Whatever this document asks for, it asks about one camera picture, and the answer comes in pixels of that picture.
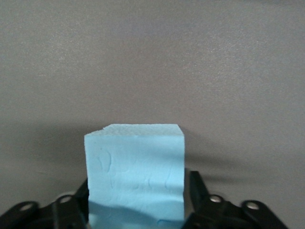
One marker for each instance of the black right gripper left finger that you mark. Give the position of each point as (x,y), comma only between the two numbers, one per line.
(47,214)

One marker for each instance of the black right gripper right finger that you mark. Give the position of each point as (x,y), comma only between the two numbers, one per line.
(214,214)

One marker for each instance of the light blue foam block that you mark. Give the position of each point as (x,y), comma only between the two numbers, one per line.
(135,167)

